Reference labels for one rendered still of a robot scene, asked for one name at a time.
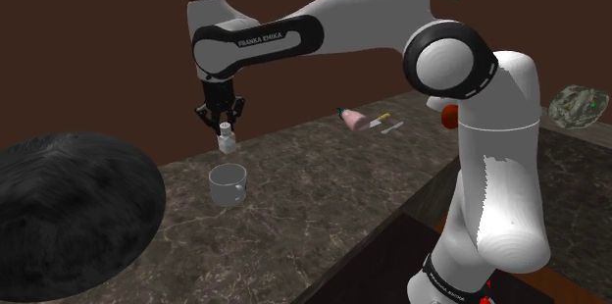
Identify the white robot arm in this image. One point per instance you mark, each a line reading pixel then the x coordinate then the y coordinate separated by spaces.
pixel 373 16

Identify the grey mug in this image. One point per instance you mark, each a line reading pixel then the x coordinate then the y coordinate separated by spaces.
pixel 228 189

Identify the green camouflage lump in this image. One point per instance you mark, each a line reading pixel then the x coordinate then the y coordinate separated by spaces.
pixel 577 107

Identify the white knife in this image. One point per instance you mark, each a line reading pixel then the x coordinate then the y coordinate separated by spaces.
pixel 392 127

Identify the small white bottle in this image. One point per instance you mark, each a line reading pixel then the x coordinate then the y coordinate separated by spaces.
pixel 226 142

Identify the red round thing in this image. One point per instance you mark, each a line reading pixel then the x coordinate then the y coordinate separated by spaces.
pixel 448 117

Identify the pink bottle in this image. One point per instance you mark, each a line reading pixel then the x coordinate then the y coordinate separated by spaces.
pixel 356 121

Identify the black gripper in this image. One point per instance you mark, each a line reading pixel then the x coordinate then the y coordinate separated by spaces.
pixel 217 95

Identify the large black furry dome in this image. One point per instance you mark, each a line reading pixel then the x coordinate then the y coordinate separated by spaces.
pixel 71 212

